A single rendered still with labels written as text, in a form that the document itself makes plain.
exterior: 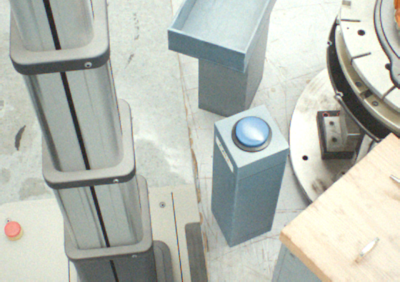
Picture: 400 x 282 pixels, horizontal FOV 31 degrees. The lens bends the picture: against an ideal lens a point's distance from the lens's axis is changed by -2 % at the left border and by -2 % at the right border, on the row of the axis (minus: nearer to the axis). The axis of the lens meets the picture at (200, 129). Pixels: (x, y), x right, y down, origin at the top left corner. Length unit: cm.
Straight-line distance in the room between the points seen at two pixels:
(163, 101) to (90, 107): 129
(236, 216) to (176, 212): 70
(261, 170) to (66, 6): 33
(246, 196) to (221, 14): 25
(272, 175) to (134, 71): 134
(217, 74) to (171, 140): 99
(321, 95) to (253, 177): 34
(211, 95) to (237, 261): 27
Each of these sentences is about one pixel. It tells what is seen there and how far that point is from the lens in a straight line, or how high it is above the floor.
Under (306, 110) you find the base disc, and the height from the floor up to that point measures 80.
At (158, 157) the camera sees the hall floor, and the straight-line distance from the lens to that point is 206.
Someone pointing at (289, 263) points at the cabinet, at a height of 100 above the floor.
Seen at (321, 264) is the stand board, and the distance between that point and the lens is 79.
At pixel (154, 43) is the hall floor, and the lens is 229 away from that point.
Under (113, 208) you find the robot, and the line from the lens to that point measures 109.
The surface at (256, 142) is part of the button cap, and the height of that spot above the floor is 104.
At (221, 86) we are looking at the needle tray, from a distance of 113.
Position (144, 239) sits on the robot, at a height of 67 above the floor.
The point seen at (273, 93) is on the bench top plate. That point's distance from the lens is 124.
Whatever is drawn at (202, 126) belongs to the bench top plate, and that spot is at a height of 78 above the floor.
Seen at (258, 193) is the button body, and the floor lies 94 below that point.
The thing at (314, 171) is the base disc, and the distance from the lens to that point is 114.
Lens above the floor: 180
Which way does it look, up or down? 58 degrees down
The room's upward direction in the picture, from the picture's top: straight up
